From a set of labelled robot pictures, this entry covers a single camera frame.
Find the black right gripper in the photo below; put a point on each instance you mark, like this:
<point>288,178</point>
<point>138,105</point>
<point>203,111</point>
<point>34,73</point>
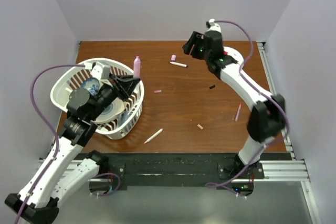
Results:
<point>195,39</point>

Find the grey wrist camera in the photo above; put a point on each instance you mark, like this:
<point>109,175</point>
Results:
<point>212,26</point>
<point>100,70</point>

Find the white marker with black end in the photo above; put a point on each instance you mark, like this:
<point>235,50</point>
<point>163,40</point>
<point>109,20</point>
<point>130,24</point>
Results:
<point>178,64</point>

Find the blue patterned dish in basket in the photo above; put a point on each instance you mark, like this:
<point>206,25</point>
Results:
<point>123,117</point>

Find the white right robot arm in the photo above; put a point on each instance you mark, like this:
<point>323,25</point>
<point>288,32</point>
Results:
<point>265,120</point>

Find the white plastic basket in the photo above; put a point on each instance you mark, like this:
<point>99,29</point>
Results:
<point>82,108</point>

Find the beige grey ceramic plate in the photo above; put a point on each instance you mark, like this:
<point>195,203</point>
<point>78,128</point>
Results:
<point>111,112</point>

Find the blue white porcelain bowl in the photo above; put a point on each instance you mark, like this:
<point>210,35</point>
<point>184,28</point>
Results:
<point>92,85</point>

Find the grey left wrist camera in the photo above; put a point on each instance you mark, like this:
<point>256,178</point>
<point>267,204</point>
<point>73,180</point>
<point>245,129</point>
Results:
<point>100,70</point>

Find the pink highlighter pen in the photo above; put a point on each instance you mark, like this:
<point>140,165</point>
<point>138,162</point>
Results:
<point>136,67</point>

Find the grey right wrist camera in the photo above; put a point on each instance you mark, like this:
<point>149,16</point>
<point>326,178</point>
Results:
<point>212,26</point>

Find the aluminium frame rail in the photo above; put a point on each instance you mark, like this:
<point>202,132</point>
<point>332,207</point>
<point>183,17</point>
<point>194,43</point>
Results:
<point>305,184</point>

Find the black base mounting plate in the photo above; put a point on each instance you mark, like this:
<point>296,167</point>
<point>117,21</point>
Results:
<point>184,170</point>

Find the white thin pen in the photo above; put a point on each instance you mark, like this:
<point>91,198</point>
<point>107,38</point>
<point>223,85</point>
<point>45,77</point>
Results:
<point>153,136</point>

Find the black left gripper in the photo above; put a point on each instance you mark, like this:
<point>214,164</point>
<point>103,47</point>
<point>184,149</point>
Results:
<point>121,86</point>

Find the slim pink red-tipped pen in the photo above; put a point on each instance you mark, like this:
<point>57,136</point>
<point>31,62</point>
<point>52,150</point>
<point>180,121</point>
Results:
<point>238,112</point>

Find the white watermelon pattern plate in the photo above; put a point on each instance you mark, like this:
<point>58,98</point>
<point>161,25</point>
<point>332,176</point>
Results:
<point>234,53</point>

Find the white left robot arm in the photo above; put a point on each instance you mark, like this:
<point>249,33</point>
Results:
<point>40,199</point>

